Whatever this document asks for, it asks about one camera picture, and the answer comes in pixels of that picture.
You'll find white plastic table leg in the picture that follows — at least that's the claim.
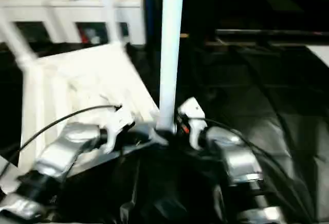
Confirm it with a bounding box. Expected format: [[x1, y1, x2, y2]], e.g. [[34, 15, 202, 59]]
[[0, 21, 37, 68], [155, 0, 186, 135], [0, 154, 21, 194], [98, 0, 124, 47]]

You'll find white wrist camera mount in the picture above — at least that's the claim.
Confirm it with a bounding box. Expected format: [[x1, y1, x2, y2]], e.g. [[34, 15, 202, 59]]
[[176, 97, 208, 151], [104, 105, 136, 155]]

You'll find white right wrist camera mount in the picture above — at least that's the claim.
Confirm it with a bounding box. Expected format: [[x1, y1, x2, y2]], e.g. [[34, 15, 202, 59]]
[[176, 97, 208, 151]]

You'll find white cabinet with glass doors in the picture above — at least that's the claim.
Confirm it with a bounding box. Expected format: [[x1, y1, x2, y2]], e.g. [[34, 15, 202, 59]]
[[0, 0, 147, 45]]

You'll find white flat board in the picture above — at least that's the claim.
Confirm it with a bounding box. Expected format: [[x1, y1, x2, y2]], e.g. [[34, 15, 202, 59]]
[[306, 45, 329, 68]]

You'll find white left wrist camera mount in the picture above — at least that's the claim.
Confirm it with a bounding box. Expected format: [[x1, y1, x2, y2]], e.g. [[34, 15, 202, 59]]
[[104, 105, 136, 155]]

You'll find black plastic mat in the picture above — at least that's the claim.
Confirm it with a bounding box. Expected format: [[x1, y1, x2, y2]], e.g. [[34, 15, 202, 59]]
[[0, 40, 329, 224]]

